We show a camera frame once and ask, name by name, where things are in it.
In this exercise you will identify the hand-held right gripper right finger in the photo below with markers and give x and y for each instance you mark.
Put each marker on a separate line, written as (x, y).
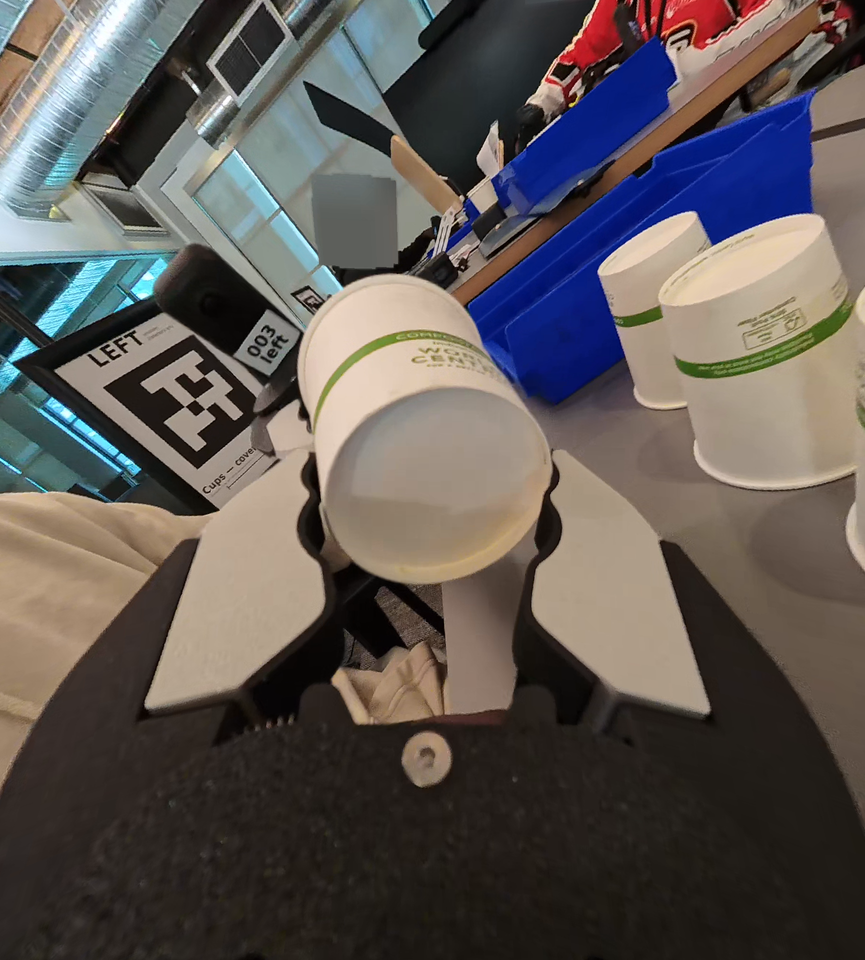
(620, 615)

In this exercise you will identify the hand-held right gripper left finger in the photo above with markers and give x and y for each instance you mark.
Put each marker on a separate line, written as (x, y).
(245, 600)

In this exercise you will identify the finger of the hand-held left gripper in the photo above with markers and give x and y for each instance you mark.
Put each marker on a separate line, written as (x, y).
(290, 433)

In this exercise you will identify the blue plastic bin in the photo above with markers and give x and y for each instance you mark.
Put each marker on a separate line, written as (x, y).
(590, 127)
(552, 330)

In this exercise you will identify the black white marker sign board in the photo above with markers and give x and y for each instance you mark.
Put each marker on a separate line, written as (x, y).
(177, 405)

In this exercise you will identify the wooden document stand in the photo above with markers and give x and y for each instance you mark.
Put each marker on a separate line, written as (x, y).
(421, 172)

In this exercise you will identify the white vent grille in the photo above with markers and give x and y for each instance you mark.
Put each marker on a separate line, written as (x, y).
(249, 45)

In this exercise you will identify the wooden desk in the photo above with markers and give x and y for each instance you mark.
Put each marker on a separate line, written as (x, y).
(702, 112)

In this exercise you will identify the silver ventilation duct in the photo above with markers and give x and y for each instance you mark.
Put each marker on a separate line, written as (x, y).
(50, 112)

